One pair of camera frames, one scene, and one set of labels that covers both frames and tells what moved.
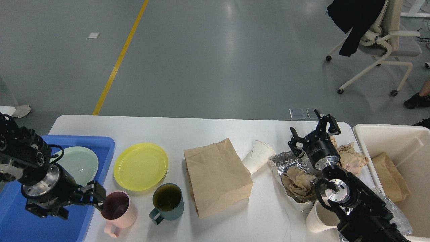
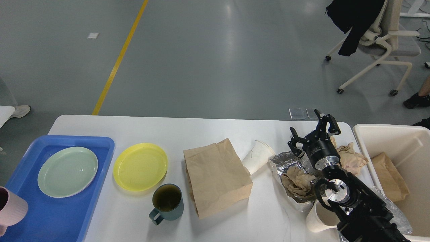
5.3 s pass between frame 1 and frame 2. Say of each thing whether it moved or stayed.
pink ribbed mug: moved
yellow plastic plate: stayed
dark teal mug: stayed
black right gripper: stayed
